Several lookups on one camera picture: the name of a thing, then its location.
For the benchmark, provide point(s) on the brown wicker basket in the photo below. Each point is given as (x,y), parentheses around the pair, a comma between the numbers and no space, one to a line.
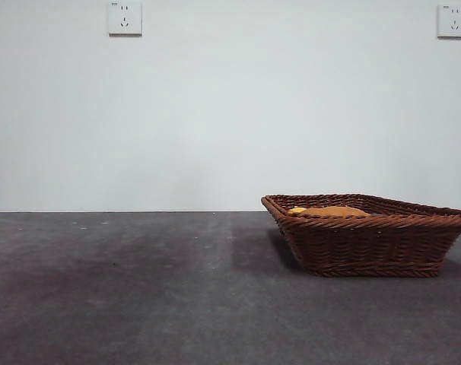
(367,247)

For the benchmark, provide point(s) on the brown potato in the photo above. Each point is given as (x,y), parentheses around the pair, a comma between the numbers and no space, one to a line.
(337,211)

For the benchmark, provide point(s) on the white wall socket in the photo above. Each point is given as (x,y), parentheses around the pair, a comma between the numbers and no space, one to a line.
(451,21)
(125,19)

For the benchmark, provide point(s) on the yellow corn cob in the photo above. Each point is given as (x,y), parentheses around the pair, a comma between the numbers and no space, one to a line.
(297,210)

